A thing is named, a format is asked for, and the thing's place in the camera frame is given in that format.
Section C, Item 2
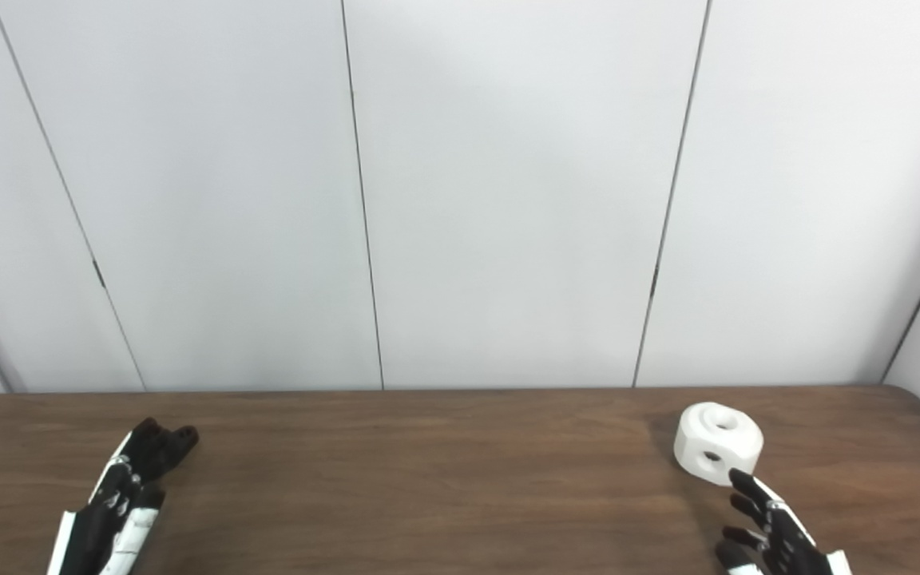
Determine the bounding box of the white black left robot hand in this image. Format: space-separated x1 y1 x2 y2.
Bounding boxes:
46 434 166 575

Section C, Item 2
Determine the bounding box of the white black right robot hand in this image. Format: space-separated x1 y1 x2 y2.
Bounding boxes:
716 469 854 575

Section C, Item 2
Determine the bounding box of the round white plastic piece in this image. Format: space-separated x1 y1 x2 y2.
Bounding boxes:
673 402 764 486

